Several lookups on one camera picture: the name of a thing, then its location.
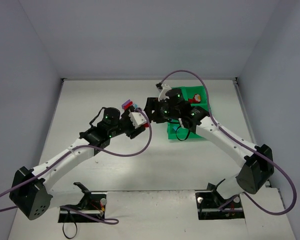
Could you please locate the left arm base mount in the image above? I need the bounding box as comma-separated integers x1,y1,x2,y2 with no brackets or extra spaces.
58,192,107,223

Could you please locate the green divided sorting tray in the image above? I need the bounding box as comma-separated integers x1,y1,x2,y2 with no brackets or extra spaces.
166,85,213,142

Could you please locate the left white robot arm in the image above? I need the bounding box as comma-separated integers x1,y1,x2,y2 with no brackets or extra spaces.
9,107,150,221

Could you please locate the purple cable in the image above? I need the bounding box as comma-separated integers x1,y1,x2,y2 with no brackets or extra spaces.
0,107,153,225
161,70,298,216

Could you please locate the red white printed lego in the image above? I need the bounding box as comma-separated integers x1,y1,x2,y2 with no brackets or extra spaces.
192,93,201,104

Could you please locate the purple lego with red brick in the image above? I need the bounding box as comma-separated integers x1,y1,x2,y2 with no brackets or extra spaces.
121,99,137,111

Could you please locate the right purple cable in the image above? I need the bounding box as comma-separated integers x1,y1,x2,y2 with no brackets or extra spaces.
161,70,298,216

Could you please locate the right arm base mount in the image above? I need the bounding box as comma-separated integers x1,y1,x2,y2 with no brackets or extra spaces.
195,190,245,221

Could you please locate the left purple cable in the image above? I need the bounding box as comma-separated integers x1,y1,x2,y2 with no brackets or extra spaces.
0,107,153,225

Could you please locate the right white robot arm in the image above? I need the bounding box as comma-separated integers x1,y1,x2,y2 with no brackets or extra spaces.
145,87,274,200

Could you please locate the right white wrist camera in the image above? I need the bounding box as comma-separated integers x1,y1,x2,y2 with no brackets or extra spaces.
156,82,172,102

